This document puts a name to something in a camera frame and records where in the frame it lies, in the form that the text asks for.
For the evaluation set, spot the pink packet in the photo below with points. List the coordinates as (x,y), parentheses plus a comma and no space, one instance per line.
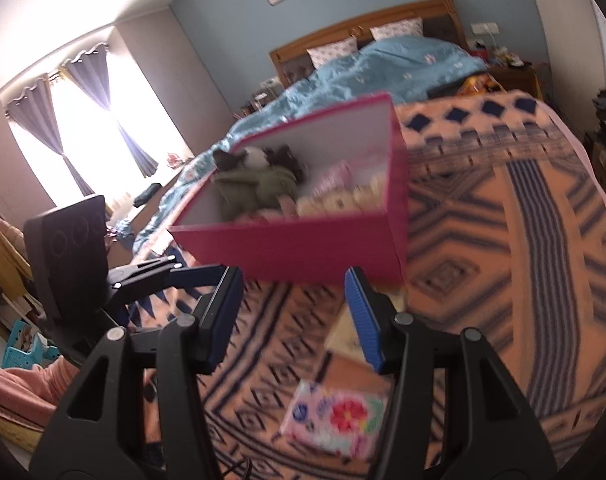
(335,175)

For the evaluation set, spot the small brown cardboard box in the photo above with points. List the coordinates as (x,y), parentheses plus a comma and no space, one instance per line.
(345,335)

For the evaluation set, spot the pink cardboard box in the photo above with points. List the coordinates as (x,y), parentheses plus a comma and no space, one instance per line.
(308,245)

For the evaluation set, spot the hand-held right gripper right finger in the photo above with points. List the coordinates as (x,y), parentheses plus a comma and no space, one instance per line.
(363,315)

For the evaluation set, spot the brown cabinet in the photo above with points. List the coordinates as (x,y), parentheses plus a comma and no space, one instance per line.
(605,160)

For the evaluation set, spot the bright window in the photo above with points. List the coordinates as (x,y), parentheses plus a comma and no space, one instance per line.
(98,135)

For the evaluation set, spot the floral printed packet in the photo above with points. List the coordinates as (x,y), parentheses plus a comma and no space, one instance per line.
(333,417)

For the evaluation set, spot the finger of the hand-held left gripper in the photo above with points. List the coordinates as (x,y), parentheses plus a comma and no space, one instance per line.
(143,340)
(153,272)

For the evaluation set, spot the green plush toy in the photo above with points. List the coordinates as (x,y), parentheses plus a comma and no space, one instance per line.
(268,185)

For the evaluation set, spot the mustard yellow clothing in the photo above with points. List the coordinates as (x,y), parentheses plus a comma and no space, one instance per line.
(10,430)

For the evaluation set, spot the wooden bedside table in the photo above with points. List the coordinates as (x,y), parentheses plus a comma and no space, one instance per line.
(518,77)

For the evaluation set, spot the beige plush bunny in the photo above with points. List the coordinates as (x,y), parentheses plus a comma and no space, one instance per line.
(333,202)

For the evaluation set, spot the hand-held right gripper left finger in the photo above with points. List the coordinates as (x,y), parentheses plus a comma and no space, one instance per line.
(223,310)

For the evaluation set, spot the brown and white plush toy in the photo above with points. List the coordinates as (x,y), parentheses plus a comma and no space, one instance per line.
(283,157)

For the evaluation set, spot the blue plastic basket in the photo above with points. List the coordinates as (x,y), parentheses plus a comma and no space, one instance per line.
(18,355)

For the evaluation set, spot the orange patterned blanket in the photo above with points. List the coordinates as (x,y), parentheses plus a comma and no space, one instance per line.
(483,260)

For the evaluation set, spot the white patterned pillow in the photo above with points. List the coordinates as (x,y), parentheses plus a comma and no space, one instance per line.
(333,52)
(397,30)

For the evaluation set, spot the white wall socket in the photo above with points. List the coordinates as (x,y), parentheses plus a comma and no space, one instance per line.
(484,28)

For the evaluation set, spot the orange red packet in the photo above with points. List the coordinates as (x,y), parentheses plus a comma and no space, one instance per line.
(478,84)

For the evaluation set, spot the yellow hanging cloth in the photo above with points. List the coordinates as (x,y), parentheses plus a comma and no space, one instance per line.
(3,255)

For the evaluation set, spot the grey purple curtain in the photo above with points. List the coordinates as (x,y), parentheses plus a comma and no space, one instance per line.
(48,130)
(93,80)

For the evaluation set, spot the light blue duvet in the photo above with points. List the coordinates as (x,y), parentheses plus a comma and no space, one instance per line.
(383,70)

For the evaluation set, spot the cluttered bedside table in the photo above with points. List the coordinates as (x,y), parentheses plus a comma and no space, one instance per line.
(263,97)

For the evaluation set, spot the wooden headboard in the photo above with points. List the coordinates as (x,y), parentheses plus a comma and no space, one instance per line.
(383,15)

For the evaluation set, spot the dark cloth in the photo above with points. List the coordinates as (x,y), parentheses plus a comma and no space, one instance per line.
(147,194)

